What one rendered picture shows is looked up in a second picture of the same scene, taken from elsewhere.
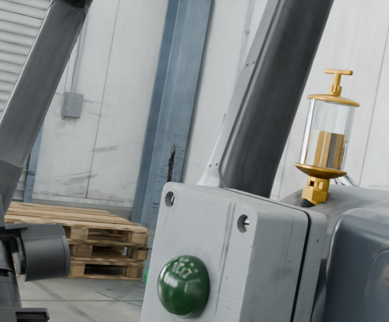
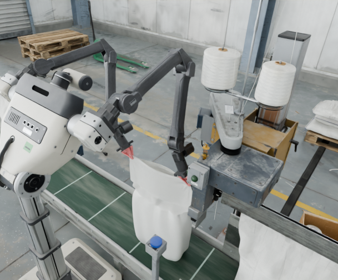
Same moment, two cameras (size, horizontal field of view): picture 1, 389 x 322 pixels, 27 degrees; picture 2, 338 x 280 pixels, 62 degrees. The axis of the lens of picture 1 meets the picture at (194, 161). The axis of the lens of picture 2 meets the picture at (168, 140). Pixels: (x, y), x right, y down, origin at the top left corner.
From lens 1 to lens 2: 88 cm
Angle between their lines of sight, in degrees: 34
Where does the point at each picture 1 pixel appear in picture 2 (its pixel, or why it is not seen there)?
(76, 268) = not seen: hidden behind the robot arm
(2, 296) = (124, 141)
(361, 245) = (213, 170)
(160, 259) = (189, 174)
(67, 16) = (112, 67)
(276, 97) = (182, 111)
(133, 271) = not seen: hidden behind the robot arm
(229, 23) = not seen: outside the picture
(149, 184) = (76, 8)
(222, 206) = (198, 171)
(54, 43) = (111, 75)
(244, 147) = (178, 123)
